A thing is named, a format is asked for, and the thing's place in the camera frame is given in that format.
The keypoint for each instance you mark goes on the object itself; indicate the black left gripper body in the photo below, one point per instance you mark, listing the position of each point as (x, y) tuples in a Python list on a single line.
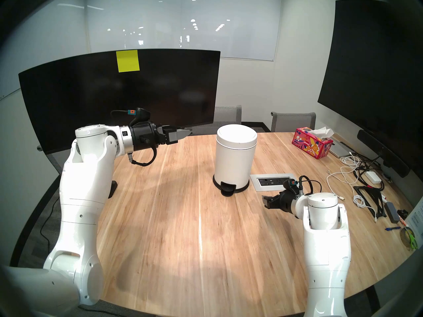
[(145, 136)]

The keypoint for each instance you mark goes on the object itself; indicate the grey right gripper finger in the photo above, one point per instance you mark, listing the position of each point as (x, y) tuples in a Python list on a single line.
[(268, 198), (269, 204)]

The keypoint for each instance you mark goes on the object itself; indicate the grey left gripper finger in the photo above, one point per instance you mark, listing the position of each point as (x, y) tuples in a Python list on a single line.
[(173, 127), (181, 135)]

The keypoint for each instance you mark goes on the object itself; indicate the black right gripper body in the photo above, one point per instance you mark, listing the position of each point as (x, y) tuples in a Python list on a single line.
[(284, 201)]

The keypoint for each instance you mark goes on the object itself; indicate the black trash can pedal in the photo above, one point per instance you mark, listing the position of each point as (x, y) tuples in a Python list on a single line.
[(228, 189)]

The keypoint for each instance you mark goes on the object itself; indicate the white trash can lid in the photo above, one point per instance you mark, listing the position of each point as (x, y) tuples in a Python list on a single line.
[(236, 134)]

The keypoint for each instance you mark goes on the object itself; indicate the yellow sticky note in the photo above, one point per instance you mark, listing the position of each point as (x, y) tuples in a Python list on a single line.
[(128, 61)]

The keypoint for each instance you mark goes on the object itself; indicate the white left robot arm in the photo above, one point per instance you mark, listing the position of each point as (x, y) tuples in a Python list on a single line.
[(82, 187)]

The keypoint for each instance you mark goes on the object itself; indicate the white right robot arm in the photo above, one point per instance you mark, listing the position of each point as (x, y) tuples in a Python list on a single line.
[(325, 253)]

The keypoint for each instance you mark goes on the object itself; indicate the curved black computer monitor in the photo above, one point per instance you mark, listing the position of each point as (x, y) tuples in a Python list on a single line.
[(165, 88)]

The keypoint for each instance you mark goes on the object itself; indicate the white pedal trash can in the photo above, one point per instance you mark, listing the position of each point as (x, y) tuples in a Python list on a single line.
[(234, 164)]

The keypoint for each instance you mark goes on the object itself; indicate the silver table power outlet box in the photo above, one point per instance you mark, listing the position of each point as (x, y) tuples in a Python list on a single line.
[(264, 181)]

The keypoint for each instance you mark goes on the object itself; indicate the grey mesh office chair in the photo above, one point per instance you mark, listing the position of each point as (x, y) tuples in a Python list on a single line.
[(292, 121), (228, 115)]

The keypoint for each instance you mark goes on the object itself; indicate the pink patterned tissue box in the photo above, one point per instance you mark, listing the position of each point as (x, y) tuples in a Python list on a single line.
[(310, 144)]

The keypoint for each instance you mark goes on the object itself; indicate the silver laptop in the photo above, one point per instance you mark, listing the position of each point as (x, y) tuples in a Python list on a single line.
[(340, 149)]

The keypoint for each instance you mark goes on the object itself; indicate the black triangular stand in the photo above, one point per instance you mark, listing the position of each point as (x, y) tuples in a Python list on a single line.
[(360, 189)]

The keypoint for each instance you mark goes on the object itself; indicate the white power adapter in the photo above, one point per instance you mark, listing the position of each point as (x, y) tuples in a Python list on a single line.
[(373, 177)]

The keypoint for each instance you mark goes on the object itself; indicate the grey adapter hub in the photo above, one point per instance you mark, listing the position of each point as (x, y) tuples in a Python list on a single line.
[(392, 212)]

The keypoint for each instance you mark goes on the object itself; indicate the blue pen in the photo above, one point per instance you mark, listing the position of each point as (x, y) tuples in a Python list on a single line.
[(392, 228)]

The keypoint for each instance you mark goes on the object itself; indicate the small black adapter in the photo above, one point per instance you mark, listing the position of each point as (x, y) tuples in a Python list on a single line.
[(403, 213)]

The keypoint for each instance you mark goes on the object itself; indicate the clear tape roll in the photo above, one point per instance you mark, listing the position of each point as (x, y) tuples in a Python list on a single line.
[(403, 237)]

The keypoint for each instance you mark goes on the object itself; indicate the white paper sign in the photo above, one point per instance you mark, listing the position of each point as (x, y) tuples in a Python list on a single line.
[(417, 217)]

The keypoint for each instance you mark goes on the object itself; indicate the green scissors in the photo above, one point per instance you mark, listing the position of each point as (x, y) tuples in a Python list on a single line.
[(413, 242)]

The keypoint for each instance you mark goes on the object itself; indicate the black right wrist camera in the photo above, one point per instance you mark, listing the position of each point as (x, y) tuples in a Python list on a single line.
[(289, 184)]

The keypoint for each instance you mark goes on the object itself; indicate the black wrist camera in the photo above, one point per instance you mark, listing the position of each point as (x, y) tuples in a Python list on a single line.
[(140, 116), (289, 184)]

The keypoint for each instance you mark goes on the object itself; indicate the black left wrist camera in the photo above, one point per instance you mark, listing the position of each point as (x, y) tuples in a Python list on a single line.
[(140, 116)]

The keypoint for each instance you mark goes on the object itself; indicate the glass wall whiteboard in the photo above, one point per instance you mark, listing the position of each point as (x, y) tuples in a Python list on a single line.
[(231, 22)]

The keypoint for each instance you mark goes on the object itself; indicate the large black wall television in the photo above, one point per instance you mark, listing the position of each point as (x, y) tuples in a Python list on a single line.
[(370, 72)]

